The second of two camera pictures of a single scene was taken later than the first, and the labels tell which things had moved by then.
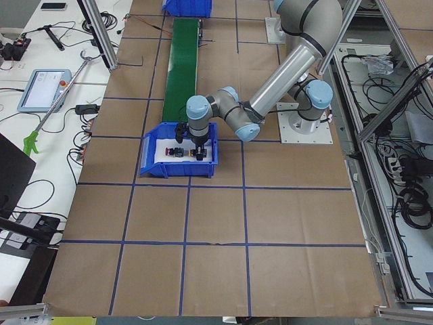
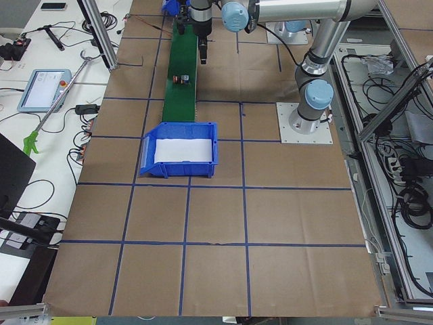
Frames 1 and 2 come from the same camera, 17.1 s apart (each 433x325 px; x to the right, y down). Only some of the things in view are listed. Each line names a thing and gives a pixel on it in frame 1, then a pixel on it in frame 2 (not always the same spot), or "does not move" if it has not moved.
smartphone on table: x=53 y=6 does not move
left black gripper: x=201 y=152 → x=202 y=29
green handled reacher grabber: x=30 y=140 does not move
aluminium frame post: x=93 y=14 does not move
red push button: x=176 y=152 → x=181 y=79
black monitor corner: x=16 y=167 does not move
